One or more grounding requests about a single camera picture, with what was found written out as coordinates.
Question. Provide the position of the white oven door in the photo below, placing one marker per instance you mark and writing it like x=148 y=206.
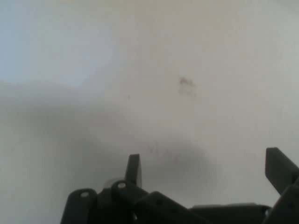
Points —
x=163 y=70

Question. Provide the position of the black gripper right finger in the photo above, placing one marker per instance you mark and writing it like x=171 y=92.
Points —
x=280 y=170

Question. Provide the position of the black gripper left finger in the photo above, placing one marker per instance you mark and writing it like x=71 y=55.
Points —
x=121 y=205

